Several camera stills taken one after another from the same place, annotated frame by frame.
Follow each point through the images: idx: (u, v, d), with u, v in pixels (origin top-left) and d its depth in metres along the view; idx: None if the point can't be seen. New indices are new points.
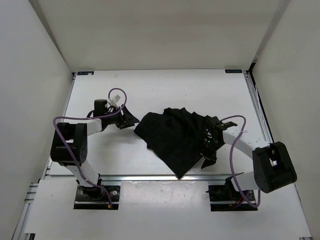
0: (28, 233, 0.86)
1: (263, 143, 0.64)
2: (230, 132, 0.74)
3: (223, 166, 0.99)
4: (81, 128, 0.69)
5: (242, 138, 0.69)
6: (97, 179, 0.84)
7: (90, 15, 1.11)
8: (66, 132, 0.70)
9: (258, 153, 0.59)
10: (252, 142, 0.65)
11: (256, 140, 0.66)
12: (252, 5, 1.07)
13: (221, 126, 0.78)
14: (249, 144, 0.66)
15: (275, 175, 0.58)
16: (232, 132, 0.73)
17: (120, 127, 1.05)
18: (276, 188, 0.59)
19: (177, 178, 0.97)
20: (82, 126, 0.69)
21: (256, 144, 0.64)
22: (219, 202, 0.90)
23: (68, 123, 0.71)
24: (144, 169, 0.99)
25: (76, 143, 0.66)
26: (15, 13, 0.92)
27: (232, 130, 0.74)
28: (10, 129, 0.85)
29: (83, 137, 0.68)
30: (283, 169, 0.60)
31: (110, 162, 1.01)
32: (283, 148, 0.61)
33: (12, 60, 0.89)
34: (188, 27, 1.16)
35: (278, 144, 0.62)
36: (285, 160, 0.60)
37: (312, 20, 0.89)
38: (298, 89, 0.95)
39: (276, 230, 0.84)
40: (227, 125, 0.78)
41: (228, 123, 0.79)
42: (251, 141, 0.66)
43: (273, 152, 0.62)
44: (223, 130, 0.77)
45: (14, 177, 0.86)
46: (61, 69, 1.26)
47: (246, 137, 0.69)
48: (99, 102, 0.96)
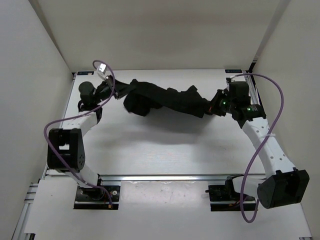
0: (28, 233, 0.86)
1: (286, 166, 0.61)
2: (255, 126, 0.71)
3: (222, 165, 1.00)
4: (76, 136, 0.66)
5: (266, 149, 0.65)
6: (96, 180, 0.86)
7: (90, 15, 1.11)
8: (61, 138, 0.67)
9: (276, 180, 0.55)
10: (274, 159, 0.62)
11: (280, 158, 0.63)
12: (252, 5, 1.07)
13: (245, 111, 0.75)
14: (271, 159, 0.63)
15: (282, 200, 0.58)
16: (257, 128, 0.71)
17: (116, 96, 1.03)
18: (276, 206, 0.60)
19: (186, 169, 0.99)
20: (76, 133, 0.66)
21: (278, 163, 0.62)
22: (219, 202, 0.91)
23: (62, 129, 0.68)
24: (144, 170, 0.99)
25: (72, 151, 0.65)
26: (14, 13, 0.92)
27: (257, 125, 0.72)
28: (10, 129, 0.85)
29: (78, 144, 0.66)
30: (292, 194, 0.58)
31: (110, 163, 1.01)
32: (305, 179, 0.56)
33: (12, 59, 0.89)
34: (188, 26, 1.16)
35: (302, 173, 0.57)
36: (300, 188, 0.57)
37: (312, 20, 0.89)
38: (298, 89, 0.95)
39: (275, 230, 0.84)
40: (253, 113, 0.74)
41: (256, 110, 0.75)
42: (275, 156, 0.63)
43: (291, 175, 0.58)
44: (248, 120, 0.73)
45: (14, 177, 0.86)
46: (61, 69, 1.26)
47: (273, 151, 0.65)
48: (85, 95, 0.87)
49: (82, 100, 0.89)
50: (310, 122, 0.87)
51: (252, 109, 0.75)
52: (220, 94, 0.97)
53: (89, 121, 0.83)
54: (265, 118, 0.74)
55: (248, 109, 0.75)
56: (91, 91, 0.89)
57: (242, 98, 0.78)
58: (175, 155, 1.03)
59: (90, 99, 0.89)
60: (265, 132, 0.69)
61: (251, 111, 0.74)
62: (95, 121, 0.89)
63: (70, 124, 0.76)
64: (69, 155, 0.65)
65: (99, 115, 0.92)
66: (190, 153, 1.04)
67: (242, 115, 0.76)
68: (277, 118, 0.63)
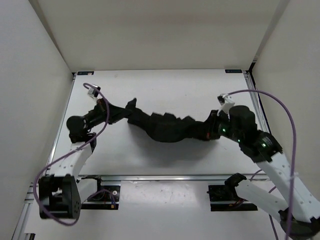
0: (28, 233, 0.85)
1: (317, 209, 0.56)
2: (276, 166, 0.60)
3: (221, 166, 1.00)
4: (67, 187, 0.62)
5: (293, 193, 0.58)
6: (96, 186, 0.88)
7: (90, 15, 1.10)
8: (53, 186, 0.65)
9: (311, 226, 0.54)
10: (305, 204, 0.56)
11: (309, 200, 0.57)
12: (252, 5, 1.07)
13: (260, 148, 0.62)
14: (301, 205, 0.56)
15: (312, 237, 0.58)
16: (277, 169, 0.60)
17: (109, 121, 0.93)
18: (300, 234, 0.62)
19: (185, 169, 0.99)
20: (67, 183, 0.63)
21: (309, 209, 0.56)
22: (219, 202, 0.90)
23: (53, 177, 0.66)
24: (144, 169, 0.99)
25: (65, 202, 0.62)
26: (14, 12, 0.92)
27: (278, 164, 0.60)
28: (10, 129, 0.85)
29: (70, 195, 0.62)
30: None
31: (110, 163, 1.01)
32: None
33: (12, 59, 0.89)
34: (188, 26, 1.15)
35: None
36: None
37: (312, 20, 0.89)
38: (298, 89, 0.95)
39: (276, 230, 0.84)
40: (270, 150, 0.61)
41: (272, 147, 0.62)
42: (304, 201, 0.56)
43: None
44: (267, 161, 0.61)
45: (14, 178, 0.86)
46: (61, 69, 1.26)
47: (302, 194, 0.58)
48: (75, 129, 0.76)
49: (72, 135, 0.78)
50: (310, 122, 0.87)
51: (267, 144, 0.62)
52: (215, 115, 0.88)
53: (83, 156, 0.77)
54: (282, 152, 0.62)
55: (262, 146, 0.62)
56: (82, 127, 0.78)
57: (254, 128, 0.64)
58: (175, 155, 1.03)
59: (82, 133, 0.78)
60: (288, 173, 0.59)
61: (267, 147, 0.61)
62: (89, 151, 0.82)
63: (61, 167, 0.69)
64: (63, 208, 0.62)
65: (93, 143, 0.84)
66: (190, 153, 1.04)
67: (257, 151, 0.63)
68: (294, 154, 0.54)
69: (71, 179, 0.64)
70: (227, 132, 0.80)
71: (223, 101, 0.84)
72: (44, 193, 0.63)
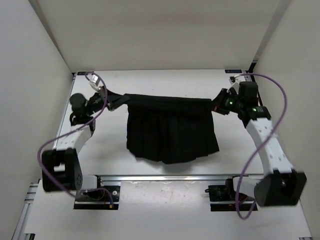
0: (28, 233, 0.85)
1: (285, 166, 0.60)
2: (259, 125, 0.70)
3: (222, 166, 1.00)
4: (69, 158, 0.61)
5: (266, 149, 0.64)
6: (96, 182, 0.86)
7: (91, 15, 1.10)
8: (54, 159, 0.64)
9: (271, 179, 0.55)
10: (274, 159, 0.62)
11: (279, 158, 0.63)
12: (252, 5, 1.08)
13: (252, 112, 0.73)
14: (270, 158, 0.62)
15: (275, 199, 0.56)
16: (259, 129, 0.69)
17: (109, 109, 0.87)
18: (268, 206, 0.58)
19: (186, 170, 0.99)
20: (70, 152, 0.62)
21: (278, 163, 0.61)
22: (219, 202, 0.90)
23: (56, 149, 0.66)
24: (144, 169, 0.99)
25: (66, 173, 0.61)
26: (14, 13, 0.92)
27: (260, 125, 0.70)
28: (10, 129, 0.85)
29: (70, 164, 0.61)
30: (288, 197, 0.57)
31: (110, 163, 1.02)
32: (302, 180, 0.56)
33: (13, 59, 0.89)
34: (188, 26, 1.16)
35: (300, 174, 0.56)
36: (298, 188, 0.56)
37: (312, 20, 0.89)
38: (298, 89, 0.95)
39: (276, 230, 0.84)
40: (259, 114, 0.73)
41: (262, 113, 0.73)
42: (274, 156, 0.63)
43: (289, 177, 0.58)
44: (252, 119, 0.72)
45: (14, 177, 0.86)
46: (61, 69, 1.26)
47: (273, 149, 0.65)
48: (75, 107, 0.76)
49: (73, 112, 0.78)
50: (310, 122, 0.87)
51: (259, 110, 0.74)
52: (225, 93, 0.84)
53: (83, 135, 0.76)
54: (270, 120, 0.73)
55: (254, 110, 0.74)
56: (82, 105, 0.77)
57: (251, 100, 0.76)
58: None
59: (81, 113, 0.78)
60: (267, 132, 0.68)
61: (257, 112, 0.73)
62: (89, 133, 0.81)
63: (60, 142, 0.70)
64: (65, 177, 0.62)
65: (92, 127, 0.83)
66: None
67: (248, 115, 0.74)
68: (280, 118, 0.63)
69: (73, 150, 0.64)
70: (233, 105, 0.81)
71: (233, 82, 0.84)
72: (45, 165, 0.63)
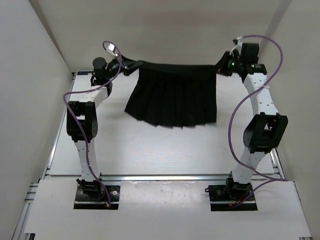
0: (28, 233, 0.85)
1: (270, 111, 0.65)
2: (254, 78, 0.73)
3: (222, 166, 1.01)
4: (90, 108, 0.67)
5: (257, 97, 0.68)
6: (98, 174, 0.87)
7: (91, 15, 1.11)
8: (77, 109, 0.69)
9: (256, 117, 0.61)
10: (262, 105, 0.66)
11: (267, 104, 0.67)
12: (252, 5, 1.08)
13: (249, 67, 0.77)
14: (259, 104, 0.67)
15: (260, 138, 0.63)
16: (255, 81, 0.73)
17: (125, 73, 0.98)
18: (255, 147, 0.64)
19: (186, 171, 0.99)
20: (90, 104, 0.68)
21: (265, 108, 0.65)
22: (219, 202, 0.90)
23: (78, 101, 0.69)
24: (144, 169, 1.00)
25: (87, 120, 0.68)
26: (14, 13, 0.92)
27: (255, 78, 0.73)
28: (10, 129, 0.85)
29: (90, 116, 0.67)
30: (271, 137, 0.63)
31: (110, 162, 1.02)
32: (284, 123, 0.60)
33: (13, 60, 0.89)
34: (188, 27, 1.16)
35: (282, 117, 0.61)
36: (279, 130, 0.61)
37: (311, 21, 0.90)
38: (298, 89, 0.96)
39: (276, 230, 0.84)
40: (256, 69, 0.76)
41: (259, 68, 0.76)
42: (263, 103, 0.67)
43: (274, 121, 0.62)
44: (249, 73, 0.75)
45: (14, 177, 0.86)
46: (61, 69, 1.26)
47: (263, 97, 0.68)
48: (99, 69, 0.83)
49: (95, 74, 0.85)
50: (310, 121, 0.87)
51: (256, 66, 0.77)
52: (227, 55, 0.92)
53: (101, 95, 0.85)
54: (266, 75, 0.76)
55: (251, 66, 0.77)
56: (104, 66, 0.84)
57: (252, 56, 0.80)
58: (175, 154, 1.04)
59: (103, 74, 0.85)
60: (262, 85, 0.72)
61: (255, 68, 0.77)
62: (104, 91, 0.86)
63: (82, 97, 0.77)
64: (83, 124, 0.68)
65: (109, 89, 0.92)
66: (190, 153, 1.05)
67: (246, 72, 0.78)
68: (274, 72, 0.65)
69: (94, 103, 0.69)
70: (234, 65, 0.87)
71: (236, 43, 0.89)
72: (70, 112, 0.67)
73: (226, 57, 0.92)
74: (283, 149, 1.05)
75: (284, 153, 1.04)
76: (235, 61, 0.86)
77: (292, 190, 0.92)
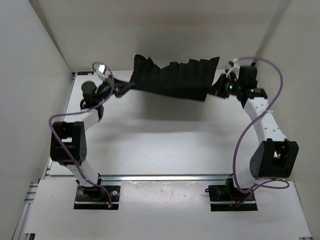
0: (28, 233, 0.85)
1: (278, 137, 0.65)
2: (255, 104, 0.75)
3: (222, 166, 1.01)
4: (78, 128, 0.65)
5: (261, 122, 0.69)
6: (97, 179, 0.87)
7: (91, 15, 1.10)
8: (63, 130, 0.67)
9: (264, 145, 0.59)
10: (268, 130, 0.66)
11: (273, 129, 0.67)
12: (252, 5, 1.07)
13: (249, 93, 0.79)
14: (264, 130, 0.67)
15: (271, 169, 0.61)
16: (256, 106, 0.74)
17: (117, 96, 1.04)
18: (265, 176, 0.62)
19: (186, 171, 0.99)
20: (78, 124, 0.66)
21: (271, 134, 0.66)
22: (219, 202, 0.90)
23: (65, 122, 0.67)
24: (144, 169, 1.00)
25: (75, 142, 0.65)
26: (13, 13, 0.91)
27: (257, 103, 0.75)
28: (10, 129, 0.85)
29: (79, 137, 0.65)
30: (281, 167, 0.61)
31: (111, 163, 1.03)
32: (295, 150, 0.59)
33: (13, 60, 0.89)
34: (188, 27, 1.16)
35: (292, 143, 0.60)
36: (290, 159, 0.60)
37: (312, 20, 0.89)
38: (298, 89, 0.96)
39: (276, 230, 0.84)
40: (255, 93, 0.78)
41: (259, 93, 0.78)
42: (268, 128, 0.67)
43: (283, 147, 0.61)
44: (249, 98, 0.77)
45: (14, 177, 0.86)
46: (61, 69, 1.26)
47: (267, 122, 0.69)
48: (87, 94, 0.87)
49: (84, 98, 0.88)
50: (310, 122, 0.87)
51: (256, 91, 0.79)
52: (224, 78, 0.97)
53: (91, 120, 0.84)
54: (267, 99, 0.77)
55: (251, 91, 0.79)
56: (93, 91, 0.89)
57: (250, 81, 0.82)
58: (175, 155, 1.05)
59: (92, 98, 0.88)
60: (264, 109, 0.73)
61: (254, 93, 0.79)
62: (95, 116, 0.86)
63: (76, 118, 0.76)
64: (72, 146, 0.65)
65: (100, 113, 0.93)
66: (190, 153, 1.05)
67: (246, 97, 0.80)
68: (275, 98, 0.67)
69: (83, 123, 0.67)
70: (232, 89, 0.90)
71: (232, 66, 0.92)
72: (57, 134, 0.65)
73: (223, 79, 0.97)
74: None
75: None
76: (233, 84, 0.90)
77: (292, 190, 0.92)
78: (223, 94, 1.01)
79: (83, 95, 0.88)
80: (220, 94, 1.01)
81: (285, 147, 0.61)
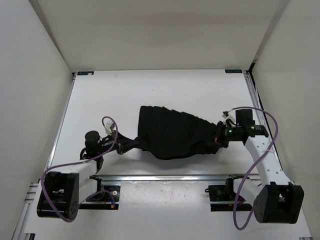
0: (28, 233, 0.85)
1: (281, 179, 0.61)
2: (256, 143, 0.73)
3: (221, 167, 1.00)
4: (71, 180, 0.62)
5: (264, 163, 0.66)
6: (96, 185, 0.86)
7: (91, 15, 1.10)
8: (56, 182, 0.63)
9: (269, 190, 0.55)
10: (271, 172, 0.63)
11: (276, 172, 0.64)
12: (252, 5, 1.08)
13: (249, 130, 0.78)
14: (267, 172, 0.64)
15: (276, 214, 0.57)
16: (257, 145, 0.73)
17: (118, 152, 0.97)
18: (269, 221, 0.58)
19: (186, 171, 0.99)
20: (72, 177, 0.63)
21: (274, 177, 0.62)
22: (219, 202, 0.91)
23: (59, 173, 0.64)
24: (144, 170, 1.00)
25: (66, 197, 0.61)
26: (13, 13, 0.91)
27: (258, 141, 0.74)
28: (10, 129, 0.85)
29: (70, 191, 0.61)
30: (288, 212, 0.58)
31: (110, 164, 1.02)
32: (300, 194, 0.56)
33: (13, 60, 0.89)
34: (188, 27, 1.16)
35: (297, 187, 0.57)
36: (296, 205, 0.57)
37: (312, 20, 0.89)
38: (298, 90, 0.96)
39: (275, 230, 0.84)
40: (256, 131, 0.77)
41: (259, 130, 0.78)
42: (271, 170, 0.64)
43: (287, 191, 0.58)
44: (250, 136, 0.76)
45: (14, 178, 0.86)
46: (61, 69, 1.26)
47: (269, 163, 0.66)
48: (91, 141, 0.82)
49: (86, 147, 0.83)
50: (310, 122, 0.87)
51: (256, 128, 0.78)
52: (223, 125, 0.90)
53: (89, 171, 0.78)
54: (268, 137, 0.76)
55: (251, 128, 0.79)
56: (97, 139, 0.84)
57: (246, 120, 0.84)
58: None
59: (94, 147, 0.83)
60: (265, 148, 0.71)
61: (255, 130, 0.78)
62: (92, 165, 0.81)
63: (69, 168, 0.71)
64: (62, 202, 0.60)
65: (99, 165, 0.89)
66: None
67: (247, 135, 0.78)
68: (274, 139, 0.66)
69: (77, 175, 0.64)
70: (232, 133, 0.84)
71: (227, 115, 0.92)
72: (47, 186, 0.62)
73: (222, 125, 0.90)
74: (283, 149, 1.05)
75: (284, 153, 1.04)
76: (233, 128, 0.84)
77: None
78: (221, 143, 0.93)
79: (86, 143, 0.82)
80: (219, 141, 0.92)
81: (289, 190, 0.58)
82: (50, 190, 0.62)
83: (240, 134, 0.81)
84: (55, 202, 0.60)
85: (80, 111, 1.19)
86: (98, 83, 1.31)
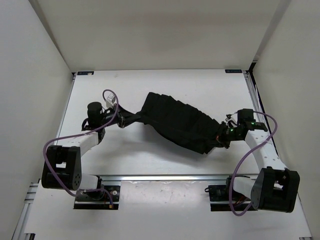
0: (28, 233, 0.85)
1: (277, 165, 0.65)
2: (255, 134, 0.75)
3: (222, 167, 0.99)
4: (73, 154, 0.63)
5: (261, 150, 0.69)
6: (96, 184, 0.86)
7: (91, 15, 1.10)
8: (58, 155, 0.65)
9: (265, 174, 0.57)
10: (268, 158, 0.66)
11: (273, 158, 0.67)
12: (252, 5, 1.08)
13: (249, 124, 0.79)
14: (264, 158, 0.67)
15: (273, 200, 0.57)
16: (257, 136, 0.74)
17: (120, 125, 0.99)
18: (266, 207, 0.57)
19: (186, 171, 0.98)
20: (74, 150, 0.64)
21: (271, 162, 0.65)
22: (220, 202, 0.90)
23: (60, 146, 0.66)
24: (144, 169, 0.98)
25: (69, 170, 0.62)
26: (13, 13, 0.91)
27: (257, 134, 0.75)
28: (10, 129, 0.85)
29: (73, 164, 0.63)
30: (284, 198, 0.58)
31: (109, 163, 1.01)
32: (295, 180, 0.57)
33: (13, 61, 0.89)
34: (188, 27, 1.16)
35: (292, 173, 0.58)
36: (292, 189, 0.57)
37: (312, 20, 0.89)
38: (298, 89, 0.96)
39: (275, 230, 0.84)
40: (256, 126, 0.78)
41: (259, 125, 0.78)
42: (268, 157, 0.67)
43: (284, 177, 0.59)
44: (250, 130, 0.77)
45: (14, 177, 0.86)
46: (61, 69, 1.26)
47: (266, 151, 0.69)
48: (93, 111, 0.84)
49: (89, 117, 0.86)
50: (310, 122, 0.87)
51: (256, 123, 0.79)
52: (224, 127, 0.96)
53: (90, 141, 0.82)
54: (267, 131, 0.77)
55: (251, 123, 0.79)
56: (99, 109, 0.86)
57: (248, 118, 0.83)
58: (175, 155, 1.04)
59: (96, 117, 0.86)
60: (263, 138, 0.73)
61: (255, 125, 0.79)
62: (94, 136, 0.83)
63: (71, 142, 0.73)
64: (65, 174, 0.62)
65: (100, 135, 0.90)
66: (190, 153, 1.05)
67: (246, 129, 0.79)
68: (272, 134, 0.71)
69: (78, 149, 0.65)
70: (233, 133, 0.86)
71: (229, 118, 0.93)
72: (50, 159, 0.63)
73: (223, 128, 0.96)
74: (283, 149, 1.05)
75: (284, 153, 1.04)
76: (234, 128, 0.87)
77: None
78: (222, 142, 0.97)
79: (88, 114, 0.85)
80: (220, 139, 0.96)
81: (285, 176, 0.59)
82: (53, 163, 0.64)
83: (239, 131, 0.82)
84: (59, 174, 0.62)
85: (80, 111, 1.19)
86: (98, 83, 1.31)
